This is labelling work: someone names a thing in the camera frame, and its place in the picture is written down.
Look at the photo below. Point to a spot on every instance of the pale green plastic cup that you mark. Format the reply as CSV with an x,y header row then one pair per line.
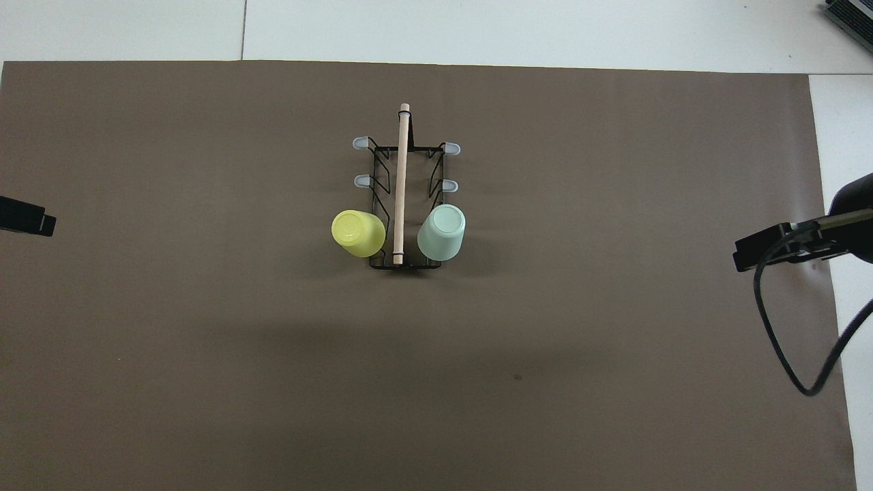
x,y
442,232

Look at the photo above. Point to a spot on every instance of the dark grey laptop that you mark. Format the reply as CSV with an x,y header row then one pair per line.
x,y
852,13

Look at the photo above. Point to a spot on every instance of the yellow plastic cup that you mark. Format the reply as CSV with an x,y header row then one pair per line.
x,y
358,232

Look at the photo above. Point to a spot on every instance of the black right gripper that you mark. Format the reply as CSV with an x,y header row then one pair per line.
x,y
856,201

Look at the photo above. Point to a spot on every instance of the brown table mat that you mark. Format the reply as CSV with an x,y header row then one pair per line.
x,y
204,354

